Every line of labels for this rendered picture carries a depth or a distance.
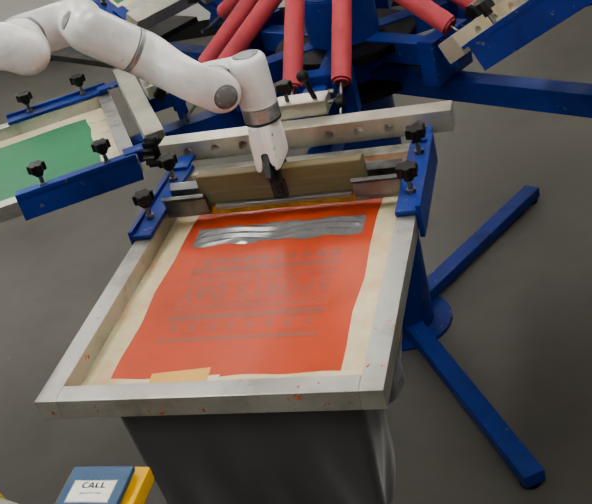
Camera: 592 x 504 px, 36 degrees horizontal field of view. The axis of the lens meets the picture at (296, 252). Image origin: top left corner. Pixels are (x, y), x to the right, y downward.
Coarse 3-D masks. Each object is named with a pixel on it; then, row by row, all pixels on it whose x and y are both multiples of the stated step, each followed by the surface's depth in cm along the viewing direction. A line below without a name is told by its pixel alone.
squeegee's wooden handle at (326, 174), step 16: (304, 160) 187; (320, 160) 185; (336, 160) 184; (352, 160) 182; (208, 176) 191; (224, 176) 190; (240, 176) 190; (256, 176) 189; (288, 176) 187; (304, 176) 186; (320, 176) 186; (336, 176) 185; (352, 176) 184; (208, 192) 193; (224, 192) 193; (240, 192) 192; (256, 192) 191; (272, 192) 190; (304, 192) 189
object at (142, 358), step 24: (216, 216) 198; (240, 216) 196; (264, 216) 193; (192, 240) 192; (264, 240) 185; (192, 264) 183; (168, 288) 178; (168, 312) 171; (144, 336) 166; (120, 360) 161; (144, 360) 160; (168, 360) 158; (192, 360) 157; (216, 360) 155
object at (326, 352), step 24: (288, 216) 191; (312, 216) 188; (288, 240) 183; (312, 240) 180; (336, 240) 178; (360, 240) 176; (360, 264) 169; (336, 288) 165; (360, 288) 163; (336, 312) 159; (336, 336) 153; (240, 360) 153; (264, 360) 152; (288, 360) 150; (312, 360) 149; (336, 360) 148
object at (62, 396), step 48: (144, 240) 189; (384, 288) 155; (96, 336) 164; (384, 336) 144; (48, 384) 154; (144, 384) 148; (192, 384) 145; (240, 384) 142; (288, 384) 140; (336, 384) 137; (384, 384) 135
